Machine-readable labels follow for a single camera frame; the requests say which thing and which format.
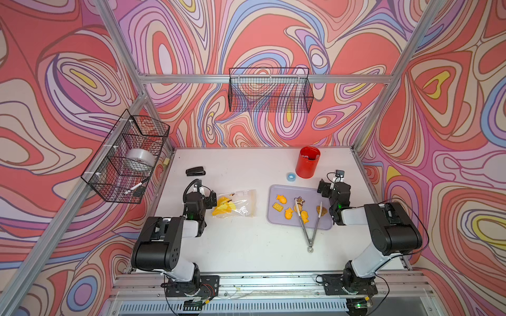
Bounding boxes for brown shell cookie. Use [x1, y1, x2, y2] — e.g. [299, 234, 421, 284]
[316, 206, 328, 217]

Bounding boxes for brown star cookie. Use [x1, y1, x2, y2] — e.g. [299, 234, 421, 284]
[295, 197, 305, 211]

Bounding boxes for small orange fish cookie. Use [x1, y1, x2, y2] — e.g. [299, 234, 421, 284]
[300, 211, 309, 224]

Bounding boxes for clear resealable plastic bag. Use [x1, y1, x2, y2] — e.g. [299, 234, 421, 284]
[212, 190, 256, 219]

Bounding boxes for orange fish cookie bottom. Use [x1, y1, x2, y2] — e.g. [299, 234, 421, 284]
[285, 208, 294, 220]

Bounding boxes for orange fish cookie top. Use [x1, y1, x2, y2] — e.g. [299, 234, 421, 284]
[276, 195, 287, 204]

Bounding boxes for square yellow cracker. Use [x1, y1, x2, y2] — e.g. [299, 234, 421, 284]
[272, 203, 284, 212]

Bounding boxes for metal silicone-tipped tongs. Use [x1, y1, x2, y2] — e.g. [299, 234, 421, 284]
[293, 199, 324, 254]

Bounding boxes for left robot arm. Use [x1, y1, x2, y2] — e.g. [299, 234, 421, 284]
[130, 179, 220, 298]

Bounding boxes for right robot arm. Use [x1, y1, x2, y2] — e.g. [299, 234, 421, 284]
[316, 170, 423, 296]

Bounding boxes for black stapler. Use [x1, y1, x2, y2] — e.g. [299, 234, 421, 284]
[185, 166, 206, 176]

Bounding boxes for red cylindrical cup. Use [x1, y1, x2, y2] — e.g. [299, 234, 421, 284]
[295, 146, 321, 179]

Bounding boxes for blue tape roll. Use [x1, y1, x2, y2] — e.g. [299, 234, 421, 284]
[287, 172, 297, 182]

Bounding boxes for white marker in basket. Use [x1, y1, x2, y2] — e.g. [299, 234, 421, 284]
[123, 182, 143, 194]

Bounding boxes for lavender plastic tray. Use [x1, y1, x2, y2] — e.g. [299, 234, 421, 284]
[267, 185, 333, 230]

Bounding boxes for grey tape roll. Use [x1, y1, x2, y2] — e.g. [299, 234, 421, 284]
[125, 148, 155, 172]

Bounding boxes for left black wire basket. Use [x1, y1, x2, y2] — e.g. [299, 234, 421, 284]
[81, 110, 170, 204]

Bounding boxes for black wire basket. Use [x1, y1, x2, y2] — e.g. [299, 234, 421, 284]
[81, 110, 170, 204]
[228, 66, 314, 113]

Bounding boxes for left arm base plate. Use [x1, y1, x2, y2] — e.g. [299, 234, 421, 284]
[161, 275, 220, 299]

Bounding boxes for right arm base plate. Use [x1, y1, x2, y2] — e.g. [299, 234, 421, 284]
[316, 274, 378, 298]

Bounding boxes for back black wire basket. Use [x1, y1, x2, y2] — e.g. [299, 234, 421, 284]
[228, 66, 314, 113]

